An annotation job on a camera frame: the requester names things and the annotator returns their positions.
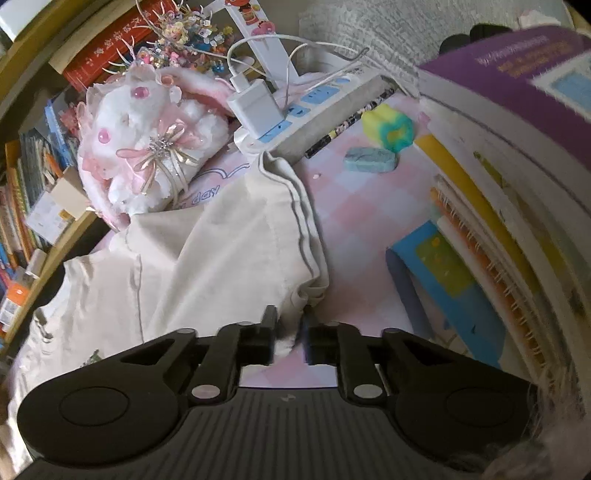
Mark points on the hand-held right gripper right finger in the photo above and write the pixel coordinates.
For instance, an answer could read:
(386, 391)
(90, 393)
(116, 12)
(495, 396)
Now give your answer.
(308, 337)

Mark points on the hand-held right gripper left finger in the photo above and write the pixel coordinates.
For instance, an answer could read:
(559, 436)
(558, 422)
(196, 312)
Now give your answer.
(268, 325)

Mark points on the cream cotton garment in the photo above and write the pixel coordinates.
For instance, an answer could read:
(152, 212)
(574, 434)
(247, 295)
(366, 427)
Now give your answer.
(207, 258)

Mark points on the pink checkered cartoon desk mat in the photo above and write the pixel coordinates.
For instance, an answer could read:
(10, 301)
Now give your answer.
(369, 207)

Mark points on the blue picture book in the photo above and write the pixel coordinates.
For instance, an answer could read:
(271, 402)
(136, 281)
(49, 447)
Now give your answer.
(443, 272)

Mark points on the blue eraser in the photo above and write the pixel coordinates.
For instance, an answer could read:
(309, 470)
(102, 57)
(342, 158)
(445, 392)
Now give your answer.
(369, 159)

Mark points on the black patterned pen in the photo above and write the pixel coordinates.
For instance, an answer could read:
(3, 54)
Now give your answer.
(344, 123)

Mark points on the white charger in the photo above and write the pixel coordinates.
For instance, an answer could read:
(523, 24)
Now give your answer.
(256, 106)

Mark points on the yellow green eraser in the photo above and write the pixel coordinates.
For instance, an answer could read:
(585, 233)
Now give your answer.
(388, 129)

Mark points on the pink white plush bunny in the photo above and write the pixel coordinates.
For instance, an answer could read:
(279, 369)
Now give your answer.
(138, 134)

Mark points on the white power strip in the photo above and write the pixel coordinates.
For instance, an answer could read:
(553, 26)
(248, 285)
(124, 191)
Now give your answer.
(318, 97)

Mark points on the stack of spiral notebooks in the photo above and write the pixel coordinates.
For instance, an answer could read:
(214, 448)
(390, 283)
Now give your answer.
(521, 240)

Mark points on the beige cardboard box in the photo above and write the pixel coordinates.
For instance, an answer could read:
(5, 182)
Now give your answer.
(69, 191)

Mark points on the white orange medicine box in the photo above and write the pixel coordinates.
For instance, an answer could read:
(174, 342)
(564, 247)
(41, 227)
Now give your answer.
(16, 297)

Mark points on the row of colourful books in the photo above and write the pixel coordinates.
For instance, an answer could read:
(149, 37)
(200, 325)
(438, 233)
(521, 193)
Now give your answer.
(27, 161)

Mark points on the beaded spiky hair crown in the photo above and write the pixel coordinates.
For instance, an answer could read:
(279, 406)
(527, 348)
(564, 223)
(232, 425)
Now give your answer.
(184, 37)

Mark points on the thick red book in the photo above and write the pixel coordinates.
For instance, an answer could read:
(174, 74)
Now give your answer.
(106, 50)

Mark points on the grey knitted cloth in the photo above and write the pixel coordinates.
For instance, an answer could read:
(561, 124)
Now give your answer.
(392, 27)

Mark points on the thick purple book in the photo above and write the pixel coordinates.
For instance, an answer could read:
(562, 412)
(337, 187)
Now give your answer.
(508, 69)

